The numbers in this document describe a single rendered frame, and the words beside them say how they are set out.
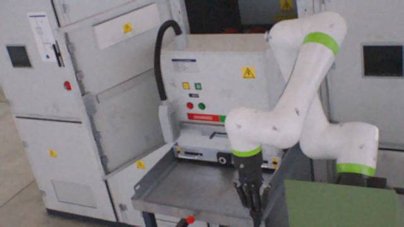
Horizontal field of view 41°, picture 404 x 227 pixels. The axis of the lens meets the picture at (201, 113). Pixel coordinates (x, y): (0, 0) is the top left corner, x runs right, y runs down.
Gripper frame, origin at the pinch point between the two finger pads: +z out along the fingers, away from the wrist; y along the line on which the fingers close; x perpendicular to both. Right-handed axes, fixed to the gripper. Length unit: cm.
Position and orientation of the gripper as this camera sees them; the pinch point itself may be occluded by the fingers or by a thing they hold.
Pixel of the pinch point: (256, 217)
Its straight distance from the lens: 179.6
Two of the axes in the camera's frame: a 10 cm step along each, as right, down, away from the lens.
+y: -8.8, -0.7, 4.7
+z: 1.6, 8.9, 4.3
